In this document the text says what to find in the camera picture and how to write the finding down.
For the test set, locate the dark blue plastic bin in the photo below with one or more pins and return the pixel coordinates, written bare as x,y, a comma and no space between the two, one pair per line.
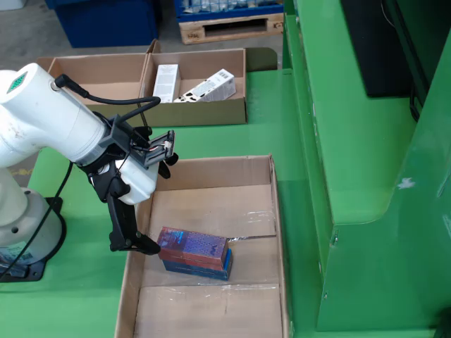
105,24

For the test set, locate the large shallow cardboard tray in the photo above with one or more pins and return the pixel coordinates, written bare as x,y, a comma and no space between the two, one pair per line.
211,207

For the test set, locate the plain white tall carton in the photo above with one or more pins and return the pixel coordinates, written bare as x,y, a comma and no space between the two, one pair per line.
165,82

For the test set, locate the red holographic triangle-pattern box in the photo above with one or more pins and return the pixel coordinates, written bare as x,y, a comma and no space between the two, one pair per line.
194,246

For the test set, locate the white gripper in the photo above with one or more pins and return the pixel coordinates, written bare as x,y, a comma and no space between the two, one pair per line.
141,179

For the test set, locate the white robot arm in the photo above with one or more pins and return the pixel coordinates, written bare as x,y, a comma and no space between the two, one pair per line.
46,116

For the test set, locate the white cow-print carton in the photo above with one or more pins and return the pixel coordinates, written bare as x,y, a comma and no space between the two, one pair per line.
215,88

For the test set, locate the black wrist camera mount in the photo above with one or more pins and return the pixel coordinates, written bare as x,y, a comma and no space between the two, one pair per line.
155,151

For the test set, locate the blue flat box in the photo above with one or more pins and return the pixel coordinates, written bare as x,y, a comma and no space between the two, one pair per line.
197,274

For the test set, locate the cardboard box holding cartons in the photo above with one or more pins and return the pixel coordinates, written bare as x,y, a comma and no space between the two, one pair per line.
197,114

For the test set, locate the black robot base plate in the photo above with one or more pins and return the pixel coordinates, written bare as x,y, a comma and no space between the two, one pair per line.
35,273

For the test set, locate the wooden pallet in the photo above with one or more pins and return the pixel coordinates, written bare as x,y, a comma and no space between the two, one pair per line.
229,35

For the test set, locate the black flat panel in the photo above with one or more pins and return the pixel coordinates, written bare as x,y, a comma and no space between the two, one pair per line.
380,53

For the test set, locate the green metal machine housing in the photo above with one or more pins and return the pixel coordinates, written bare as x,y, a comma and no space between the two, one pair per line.
352,141

